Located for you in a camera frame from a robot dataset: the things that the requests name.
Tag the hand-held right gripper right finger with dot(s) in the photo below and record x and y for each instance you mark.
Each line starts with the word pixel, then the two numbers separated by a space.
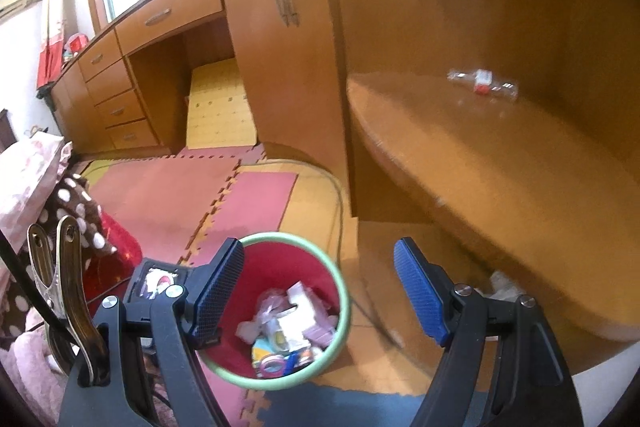
pixel 420 292

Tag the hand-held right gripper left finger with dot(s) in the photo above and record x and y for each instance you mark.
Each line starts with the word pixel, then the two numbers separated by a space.
pixel 220 287

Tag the white mesh sleeve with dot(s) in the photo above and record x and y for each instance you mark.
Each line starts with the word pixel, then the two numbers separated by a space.
pixel 255 322

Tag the light blue wet wipes packet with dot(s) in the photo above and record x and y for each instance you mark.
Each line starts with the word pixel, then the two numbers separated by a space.
pixel 260 347

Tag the white paper wrapper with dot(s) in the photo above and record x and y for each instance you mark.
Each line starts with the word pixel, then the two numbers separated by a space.
pixel 502 284

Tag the red bucket with green rim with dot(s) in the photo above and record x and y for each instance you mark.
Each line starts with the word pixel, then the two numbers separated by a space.
pixel 310 257

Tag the wooden shelf unit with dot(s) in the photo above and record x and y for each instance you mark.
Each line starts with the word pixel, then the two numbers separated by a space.
pixel 475 157

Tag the clear plastic bottle red label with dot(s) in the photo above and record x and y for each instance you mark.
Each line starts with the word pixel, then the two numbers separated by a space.
pixel 482 82

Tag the red cushion with gold stars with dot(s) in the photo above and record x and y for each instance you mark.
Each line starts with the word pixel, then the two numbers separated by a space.
pixel 117 252

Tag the metal spring clip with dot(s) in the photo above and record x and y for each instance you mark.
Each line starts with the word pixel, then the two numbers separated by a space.
pixel 70 282

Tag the brown polka-dot blanket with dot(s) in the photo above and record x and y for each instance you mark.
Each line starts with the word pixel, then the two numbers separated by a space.
pixel 75 202

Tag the blue foam floor mat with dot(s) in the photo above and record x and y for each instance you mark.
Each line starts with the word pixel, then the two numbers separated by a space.
pixel 350 407

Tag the pink fluffy rug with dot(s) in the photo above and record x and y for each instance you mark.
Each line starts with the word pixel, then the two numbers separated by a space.
pixel 30 367

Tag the pink pillow with white dots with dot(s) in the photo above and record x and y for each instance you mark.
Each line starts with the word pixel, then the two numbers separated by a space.
pixel 30 177

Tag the yellow gridded mat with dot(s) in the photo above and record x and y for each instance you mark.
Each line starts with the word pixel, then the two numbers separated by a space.
pixel 220 107

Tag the dark wooden headboard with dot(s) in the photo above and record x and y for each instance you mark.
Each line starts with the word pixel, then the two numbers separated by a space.
pixel 6 127

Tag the wooden cabinet with doors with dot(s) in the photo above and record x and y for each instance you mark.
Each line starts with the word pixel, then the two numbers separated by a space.
pixel 290 57

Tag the red item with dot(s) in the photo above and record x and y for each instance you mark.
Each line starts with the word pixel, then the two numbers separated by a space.
pixel 77 43

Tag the wooden desk with drawers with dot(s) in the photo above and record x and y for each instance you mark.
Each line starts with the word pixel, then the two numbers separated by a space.
pixel 165 12

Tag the cream and red curtain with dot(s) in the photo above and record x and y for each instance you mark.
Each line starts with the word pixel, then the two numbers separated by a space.
pixel 52 17

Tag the air conditioner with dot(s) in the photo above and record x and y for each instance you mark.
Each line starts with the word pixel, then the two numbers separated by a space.
pixel 17 2

